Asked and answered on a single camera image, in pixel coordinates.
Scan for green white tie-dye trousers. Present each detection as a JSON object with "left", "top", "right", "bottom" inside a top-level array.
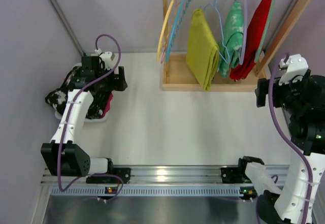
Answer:
[{"left": 218, "top": 1, "right": 244, "bottom": 78}]

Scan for red trousers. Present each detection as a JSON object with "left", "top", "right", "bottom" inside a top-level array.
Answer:
[{"left": 230, "top": 0, "right": 272, "bottom": 80}]

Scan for yellow-green trousers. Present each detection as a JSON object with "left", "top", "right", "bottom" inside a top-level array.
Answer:
[{"left": 186, "top": 9, "right": 219, "bottom": 91}]

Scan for lilac hanger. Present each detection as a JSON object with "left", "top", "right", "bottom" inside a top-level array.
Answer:
[{"left": 239, "top": 0, "right": 248, "bottom": 65}]

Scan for light blue wire hanger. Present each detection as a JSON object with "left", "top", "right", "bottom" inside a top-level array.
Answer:
[{"left": 202, "top": 0, "right": 230, "bottom": 64}]

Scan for mint green hanger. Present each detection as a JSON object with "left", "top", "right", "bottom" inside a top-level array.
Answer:
[{"left": 254, "top": 0, "right": 276, "bottom": 63}]

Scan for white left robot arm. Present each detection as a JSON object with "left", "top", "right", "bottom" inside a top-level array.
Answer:
[{"left": 41, "top": 51, "right": 127, "bottom": 177}]

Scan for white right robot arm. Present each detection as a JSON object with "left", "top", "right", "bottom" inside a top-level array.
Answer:
[{"left": 238, "top": 69, "right": 324, "bottom": 223}]

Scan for yellow hanger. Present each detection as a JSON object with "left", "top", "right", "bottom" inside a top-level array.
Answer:
[{"left": 156, "top": 0, "right": 179, "bottom": 63}]

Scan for teal hanger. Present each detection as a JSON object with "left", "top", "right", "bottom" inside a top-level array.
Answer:
[{"left": 165, "top": 0, "right": 192, "bottom": 62}]

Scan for pink garment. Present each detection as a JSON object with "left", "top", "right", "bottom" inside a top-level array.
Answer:
[{"left": 102, "top": 93, "right": 113, "bottom": 118}]

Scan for black white patterned garment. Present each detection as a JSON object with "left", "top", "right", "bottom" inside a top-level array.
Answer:
[{"left": 45, "top": 67, "right": 111, "bottom": 119}]

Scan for wooden clothes rack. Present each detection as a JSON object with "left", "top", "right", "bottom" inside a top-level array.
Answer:
[{"left": 162, "top": 0, "right": 311, "bottom": 92}]

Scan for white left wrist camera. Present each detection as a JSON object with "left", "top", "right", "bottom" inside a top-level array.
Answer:
[{"left": 95, "top": 48, "right": 115, "bottom": 70}]

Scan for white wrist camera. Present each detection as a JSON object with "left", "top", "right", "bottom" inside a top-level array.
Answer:
[
  {"left": 278, "top": 54, "right": 309, "bottom": 86},
  {"left": 95, "top": 48, "right": 115, "bottom": 70}
]

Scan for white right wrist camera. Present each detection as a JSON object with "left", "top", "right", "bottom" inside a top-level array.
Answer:
[{"left": 278, "top": 54, "right": 309, "bottom": 86}]

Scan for aluminium corner frame post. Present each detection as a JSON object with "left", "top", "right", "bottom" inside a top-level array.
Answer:
[{"left": 48, "top": 0, "right": 85, "bottom": 56}]

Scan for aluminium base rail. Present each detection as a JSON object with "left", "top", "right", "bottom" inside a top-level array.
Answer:
[{"left": 40, "top": 165, "right": 290, "bottom": 184}]

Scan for grey slotted cable duct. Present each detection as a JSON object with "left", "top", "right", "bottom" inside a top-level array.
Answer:
[{"left": 51, "top": 185, "right": 256, "bottom": 198}]

